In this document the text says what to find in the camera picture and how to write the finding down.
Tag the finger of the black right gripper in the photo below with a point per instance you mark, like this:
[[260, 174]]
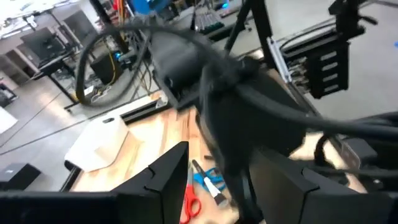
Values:
[[177, 65], [239, 180]]

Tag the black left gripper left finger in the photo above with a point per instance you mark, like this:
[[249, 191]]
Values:
[[149, 199]]

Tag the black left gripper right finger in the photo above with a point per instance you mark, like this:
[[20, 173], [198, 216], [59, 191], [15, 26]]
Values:
[[295, 199]]

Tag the grey-bristle paintbrush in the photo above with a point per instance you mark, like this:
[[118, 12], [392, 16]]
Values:
[[211, 186]]

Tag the red scissors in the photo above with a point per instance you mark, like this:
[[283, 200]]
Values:
[[189, 194]]

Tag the white plastic bin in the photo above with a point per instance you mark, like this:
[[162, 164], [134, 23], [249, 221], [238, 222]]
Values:
[[93, 146]]

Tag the black office desk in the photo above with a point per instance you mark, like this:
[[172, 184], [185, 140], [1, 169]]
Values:
[[46, 46]]

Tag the black box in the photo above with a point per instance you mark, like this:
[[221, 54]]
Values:
[[18, 175]]

